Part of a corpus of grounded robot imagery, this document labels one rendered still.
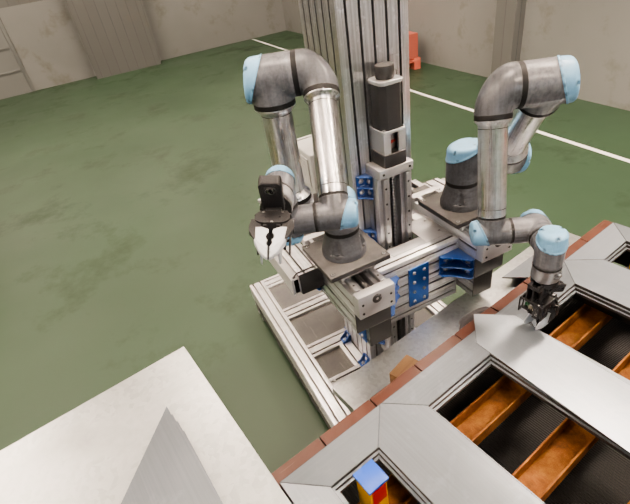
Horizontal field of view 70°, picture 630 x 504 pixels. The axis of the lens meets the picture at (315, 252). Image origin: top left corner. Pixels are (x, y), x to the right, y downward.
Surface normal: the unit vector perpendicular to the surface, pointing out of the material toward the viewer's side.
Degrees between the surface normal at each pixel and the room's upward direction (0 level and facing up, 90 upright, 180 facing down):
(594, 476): 0
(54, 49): 90
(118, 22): 90
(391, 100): 90
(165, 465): 0
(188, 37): 90
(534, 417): 0
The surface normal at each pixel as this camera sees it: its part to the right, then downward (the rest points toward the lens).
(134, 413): -0.15, -0.80
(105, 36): 0.44, 0.47
